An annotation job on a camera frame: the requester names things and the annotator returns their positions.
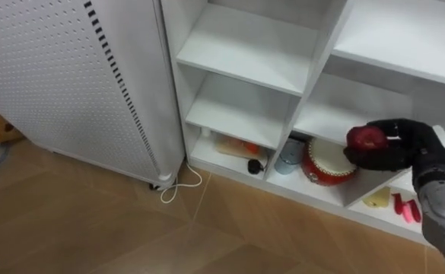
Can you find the light blue metal cup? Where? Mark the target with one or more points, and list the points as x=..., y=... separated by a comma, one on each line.
x=288, y=158

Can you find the small black round object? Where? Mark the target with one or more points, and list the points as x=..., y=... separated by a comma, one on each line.
x=255, y=166

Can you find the red apple soft toy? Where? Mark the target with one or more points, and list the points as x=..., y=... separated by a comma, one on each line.
x=366, y=138

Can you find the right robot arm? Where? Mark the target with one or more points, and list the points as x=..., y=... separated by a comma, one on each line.
x=444, y=217

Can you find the white shelf unit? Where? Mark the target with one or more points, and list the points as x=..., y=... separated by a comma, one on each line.
x=283, y=95

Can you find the pale yellow soft toy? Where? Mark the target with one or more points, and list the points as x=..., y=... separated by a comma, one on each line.
x=378, y=198

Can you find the red and pink soft toy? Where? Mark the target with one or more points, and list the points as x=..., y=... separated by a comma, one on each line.
x=406, y=208

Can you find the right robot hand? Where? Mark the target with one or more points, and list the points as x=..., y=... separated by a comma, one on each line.
x=416, y=148

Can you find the red drum with white head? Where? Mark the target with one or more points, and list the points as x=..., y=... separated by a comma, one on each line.
x=326, y=161

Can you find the white perforated panel appliance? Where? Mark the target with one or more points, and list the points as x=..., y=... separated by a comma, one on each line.
x=74, y=83

